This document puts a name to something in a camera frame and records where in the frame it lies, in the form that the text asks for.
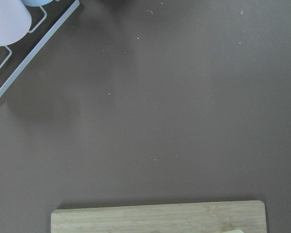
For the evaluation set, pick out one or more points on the pink cup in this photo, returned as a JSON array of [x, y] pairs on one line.
[[15, 21]]

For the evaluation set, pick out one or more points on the blue cup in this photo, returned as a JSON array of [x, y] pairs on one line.
[[35, 3]]

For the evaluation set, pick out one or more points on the wooden cutting board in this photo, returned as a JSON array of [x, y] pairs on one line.
[[204, 217]]

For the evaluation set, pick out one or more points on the white cup rack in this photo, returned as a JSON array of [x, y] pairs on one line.
[[46, 20]]

